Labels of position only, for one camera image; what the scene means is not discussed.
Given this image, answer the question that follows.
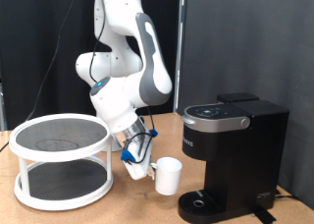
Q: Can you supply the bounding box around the grey partition panel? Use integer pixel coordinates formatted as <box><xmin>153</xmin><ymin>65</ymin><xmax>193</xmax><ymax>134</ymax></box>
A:
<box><xmin>176</xmin><ymin>0</ymin><xmax>314</xmax><ymax>210</ymax></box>

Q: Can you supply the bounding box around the white mug with green tape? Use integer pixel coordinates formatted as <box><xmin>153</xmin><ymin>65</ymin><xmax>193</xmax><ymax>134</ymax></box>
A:
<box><xmin>149</xmin><ymin>156</ymin><xmax>183</xmax><ymax>196</ymax></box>

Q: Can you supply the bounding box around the black curtain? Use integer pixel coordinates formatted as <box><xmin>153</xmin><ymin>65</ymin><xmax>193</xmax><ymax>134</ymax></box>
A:
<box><xmin>0</xmin><ymin>0</ymin><xmax>182</xmax><ymax>132</ymax></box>

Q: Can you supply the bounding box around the blue cable clip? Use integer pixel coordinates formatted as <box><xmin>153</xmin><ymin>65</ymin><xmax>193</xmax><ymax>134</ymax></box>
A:
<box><xmin>120</xmin><ymin>148</ymin><xmax>136</xmax><ymax>164</ymax></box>

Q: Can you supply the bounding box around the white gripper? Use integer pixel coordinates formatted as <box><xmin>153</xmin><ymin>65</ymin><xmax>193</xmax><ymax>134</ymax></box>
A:
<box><xmin>121</xmin><ymin>136</ymin><xmax>156</xmax><ymax>181</ymax></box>

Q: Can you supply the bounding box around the black Keurig coffee machine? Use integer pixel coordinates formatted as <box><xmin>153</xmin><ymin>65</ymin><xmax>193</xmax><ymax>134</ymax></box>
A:
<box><xmin>177</xmin><ymin>91</ymin><xmax>290</xmax><ymax>224</ymax></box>

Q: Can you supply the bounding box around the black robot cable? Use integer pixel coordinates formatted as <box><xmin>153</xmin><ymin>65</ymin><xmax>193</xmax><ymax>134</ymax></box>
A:
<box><xmin>0</xmin><ymin>0</ymin><xmax>158</xmax><ymax>164</ymax></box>

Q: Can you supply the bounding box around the black power cord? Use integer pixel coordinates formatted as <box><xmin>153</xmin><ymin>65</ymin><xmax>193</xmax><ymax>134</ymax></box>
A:
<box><xmin>274</xmin><ymin>188</ymin><xmax>300</xmax><ymax>200</ymax></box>

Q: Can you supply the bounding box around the silver vertical pole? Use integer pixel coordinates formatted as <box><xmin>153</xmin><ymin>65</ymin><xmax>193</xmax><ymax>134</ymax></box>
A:
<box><xmin>172</xmin><ymin>0</ymin><xmax>187</xmax><ymax>113</ymax></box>

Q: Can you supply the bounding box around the white two-tier turntable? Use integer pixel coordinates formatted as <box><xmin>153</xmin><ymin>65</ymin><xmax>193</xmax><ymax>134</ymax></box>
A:
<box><xmin>9</xmin><ymin>113</ymin><xmax>115</xmax><ymax>211</ymax></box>

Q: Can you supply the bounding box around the black tape strip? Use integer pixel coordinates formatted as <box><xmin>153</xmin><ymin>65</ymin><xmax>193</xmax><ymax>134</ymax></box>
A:
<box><xmin>251</xmin><ymin>205</ymin><xmax>278</xmax><ymax>224</ymax></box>

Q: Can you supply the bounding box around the grey metal post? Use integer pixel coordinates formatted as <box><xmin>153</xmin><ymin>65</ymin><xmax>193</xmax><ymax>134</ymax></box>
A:
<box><xmin>0</xmin><ymin>81</ymin><xmax>6</xmax><ymax>132</ymax></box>

